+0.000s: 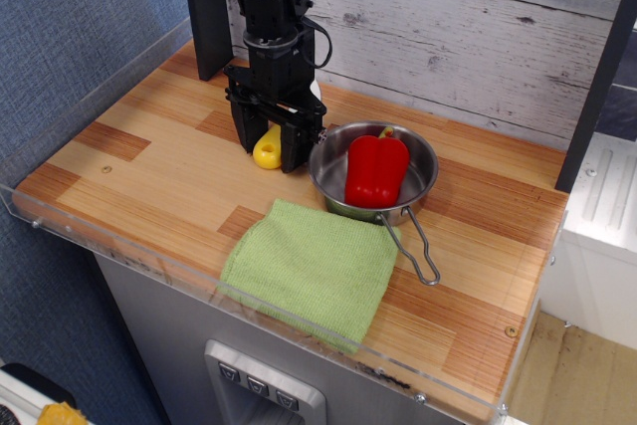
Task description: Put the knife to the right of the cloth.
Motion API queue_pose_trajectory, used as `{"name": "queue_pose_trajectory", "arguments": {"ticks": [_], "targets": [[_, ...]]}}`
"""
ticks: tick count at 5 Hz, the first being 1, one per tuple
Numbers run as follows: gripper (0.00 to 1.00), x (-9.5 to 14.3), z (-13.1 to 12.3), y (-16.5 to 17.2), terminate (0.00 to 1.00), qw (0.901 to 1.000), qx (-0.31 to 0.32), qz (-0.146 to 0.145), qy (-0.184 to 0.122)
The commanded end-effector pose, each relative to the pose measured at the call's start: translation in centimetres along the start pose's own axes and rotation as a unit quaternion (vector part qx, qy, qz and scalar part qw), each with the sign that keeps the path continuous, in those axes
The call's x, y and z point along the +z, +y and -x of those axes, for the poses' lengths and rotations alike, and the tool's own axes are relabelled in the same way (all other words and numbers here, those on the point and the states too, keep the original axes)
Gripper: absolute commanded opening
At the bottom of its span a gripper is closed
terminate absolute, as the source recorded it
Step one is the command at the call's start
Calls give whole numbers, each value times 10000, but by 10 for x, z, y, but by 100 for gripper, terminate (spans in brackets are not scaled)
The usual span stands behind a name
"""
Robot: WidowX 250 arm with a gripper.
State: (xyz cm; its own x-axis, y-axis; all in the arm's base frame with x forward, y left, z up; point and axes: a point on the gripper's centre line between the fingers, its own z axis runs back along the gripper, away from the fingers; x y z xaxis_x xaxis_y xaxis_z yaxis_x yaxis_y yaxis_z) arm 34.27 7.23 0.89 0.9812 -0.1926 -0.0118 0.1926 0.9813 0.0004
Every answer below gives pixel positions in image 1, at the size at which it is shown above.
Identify clear acrylic guard rail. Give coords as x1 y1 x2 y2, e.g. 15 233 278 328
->
0 16 509 421

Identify green cloth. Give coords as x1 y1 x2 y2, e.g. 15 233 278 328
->
220 199 398 353

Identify dark left frame post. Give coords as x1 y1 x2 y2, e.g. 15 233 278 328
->
187 0 234 81

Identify red bell pepper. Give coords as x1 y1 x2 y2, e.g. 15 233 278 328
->
344 126 410 209

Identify dark right frame post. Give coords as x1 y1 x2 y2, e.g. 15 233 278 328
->
554 0 636 193

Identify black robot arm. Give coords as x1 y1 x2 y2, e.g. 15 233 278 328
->
224 0 326 173

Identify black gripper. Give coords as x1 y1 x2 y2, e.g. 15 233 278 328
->
224 29 326 173

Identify grey cabinet with dispenser panel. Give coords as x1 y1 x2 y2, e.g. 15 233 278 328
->
97 256 459 424

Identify yellow and black object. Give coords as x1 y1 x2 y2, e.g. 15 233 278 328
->
0 402 89 425

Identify dark frame post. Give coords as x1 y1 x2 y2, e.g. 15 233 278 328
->
187 0 234 81
554 0 636 193

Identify small steel pan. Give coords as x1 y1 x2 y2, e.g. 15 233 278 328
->
308 121 441 286

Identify yellow handled white toy knife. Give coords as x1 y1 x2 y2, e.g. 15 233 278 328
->
252 79 326 170

